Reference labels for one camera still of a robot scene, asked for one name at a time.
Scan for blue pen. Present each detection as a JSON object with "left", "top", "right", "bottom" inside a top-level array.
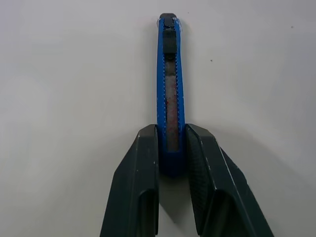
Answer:
[{"left": 156, "top": 13, "right": 186, "bottom": 178}]

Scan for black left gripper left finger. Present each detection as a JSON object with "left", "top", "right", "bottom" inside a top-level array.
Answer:
[{"left": 98, "top": 124, "right": 160, "bottom": 237}]

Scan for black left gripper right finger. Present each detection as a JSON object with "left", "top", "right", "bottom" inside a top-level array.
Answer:
[{"left": 185, "top": 123, "right": 275, "bottom": 237}]

